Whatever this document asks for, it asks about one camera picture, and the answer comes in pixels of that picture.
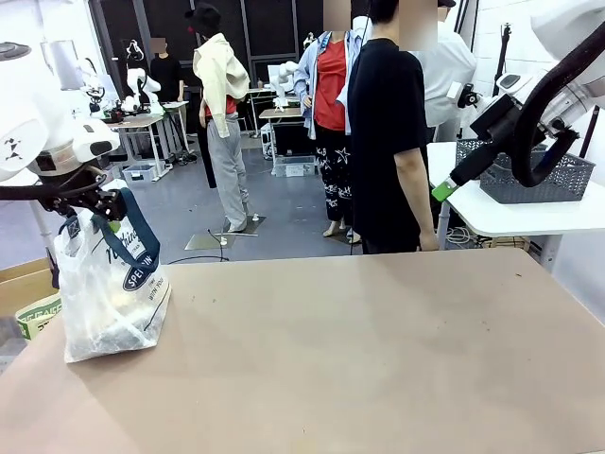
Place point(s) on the background work table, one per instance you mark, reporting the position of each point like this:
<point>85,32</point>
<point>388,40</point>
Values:
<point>142,120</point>

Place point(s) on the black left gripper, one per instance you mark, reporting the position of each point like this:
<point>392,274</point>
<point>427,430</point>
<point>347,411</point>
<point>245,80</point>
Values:
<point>71,198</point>

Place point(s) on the black equipment case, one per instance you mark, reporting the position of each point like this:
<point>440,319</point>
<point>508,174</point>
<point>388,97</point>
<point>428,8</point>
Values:
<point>293,139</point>

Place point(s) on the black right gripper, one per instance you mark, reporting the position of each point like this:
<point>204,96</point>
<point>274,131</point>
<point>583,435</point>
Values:
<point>501,120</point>

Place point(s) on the person in red top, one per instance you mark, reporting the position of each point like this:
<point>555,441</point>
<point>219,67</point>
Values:
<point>328,94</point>

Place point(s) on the person's right hand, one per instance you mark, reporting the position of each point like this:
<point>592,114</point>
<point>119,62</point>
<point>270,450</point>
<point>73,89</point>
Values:
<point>429,242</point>

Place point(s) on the person in black t-shirt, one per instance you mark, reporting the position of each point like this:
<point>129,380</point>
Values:
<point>378,142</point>

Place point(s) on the person in white shirt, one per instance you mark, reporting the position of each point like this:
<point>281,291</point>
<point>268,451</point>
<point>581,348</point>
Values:
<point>449,71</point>

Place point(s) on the white box on floor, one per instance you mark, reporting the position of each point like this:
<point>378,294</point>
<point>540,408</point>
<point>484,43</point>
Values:
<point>139,172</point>

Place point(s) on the black tripod stand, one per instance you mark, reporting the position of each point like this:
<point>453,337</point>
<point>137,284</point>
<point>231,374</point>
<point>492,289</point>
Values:
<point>590,134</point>

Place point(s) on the small white background robot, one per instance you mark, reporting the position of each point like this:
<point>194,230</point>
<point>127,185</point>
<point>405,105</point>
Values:
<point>286,82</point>

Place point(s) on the mannequin in cream hoodie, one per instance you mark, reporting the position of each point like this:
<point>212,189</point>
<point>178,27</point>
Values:
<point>219,94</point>

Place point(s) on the white side table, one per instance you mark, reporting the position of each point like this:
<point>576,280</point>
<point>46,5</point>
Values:
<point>520,217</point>

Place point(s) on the metal floor plate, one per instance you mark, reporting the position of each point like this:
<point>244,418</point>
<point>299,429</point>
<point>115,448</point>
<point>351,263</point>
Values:
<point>222,236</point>

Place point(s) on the brown cardboard box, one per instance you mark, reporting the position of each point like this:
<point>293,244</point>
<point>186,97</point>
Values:
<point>23,284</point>

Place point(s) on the person's right forearm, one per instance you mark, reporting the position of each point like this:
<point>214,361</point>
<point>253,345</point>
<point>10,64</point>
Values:
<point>416,194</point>

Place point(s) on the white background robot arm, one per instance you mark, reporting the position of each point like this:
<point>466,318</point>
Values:
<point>139,90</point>

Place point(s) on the dark grey plastic basket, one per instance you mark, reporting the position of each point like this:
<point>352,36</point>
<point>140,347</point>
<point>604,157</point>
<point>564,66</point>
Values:
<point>558,182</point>
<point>468,149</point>

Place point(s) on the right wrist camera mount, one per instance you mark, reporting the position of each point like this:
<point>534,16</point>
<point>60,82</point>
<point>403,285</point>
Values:
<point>467,97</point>

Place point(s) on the wooden top background table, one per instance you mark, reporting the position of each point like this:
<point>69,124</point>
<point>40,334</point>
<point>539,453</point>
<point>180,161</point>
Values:
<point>281,112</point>

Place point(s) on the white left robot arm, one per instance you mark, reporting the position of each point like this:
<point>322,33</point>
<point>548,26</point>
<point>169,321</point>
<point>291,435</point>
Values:
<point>23,118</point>

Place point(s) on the green printed carton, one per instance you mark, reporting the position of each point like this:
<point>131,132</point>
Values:
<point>40,317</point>

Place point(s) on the clear plastic storage box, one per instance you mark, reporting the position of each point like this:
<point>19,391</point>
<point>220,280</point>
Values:
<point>293,166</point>

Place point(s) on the background person in black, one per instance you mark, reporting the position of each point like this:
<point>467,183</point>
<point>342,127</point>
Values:
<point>166,71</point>

